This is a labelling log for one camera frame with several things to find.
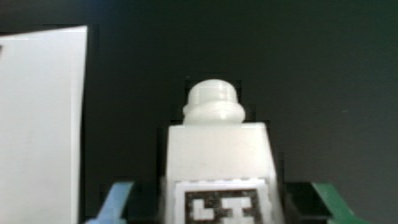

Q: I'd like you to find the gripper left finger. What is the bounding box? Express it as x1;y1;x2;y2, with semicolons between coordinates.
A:
85;182;133;224

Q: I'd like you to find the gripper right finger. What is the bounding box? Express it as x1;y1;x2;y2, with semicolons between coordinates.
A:
285;180;371;224

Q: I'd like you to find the white leg with tag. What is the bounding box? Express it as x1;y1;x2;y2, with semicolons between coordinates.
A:
161;79;284;224

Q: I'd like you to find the white marker base plate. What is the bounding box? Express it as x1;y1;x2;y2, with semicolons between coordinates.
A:
0;26;86;224

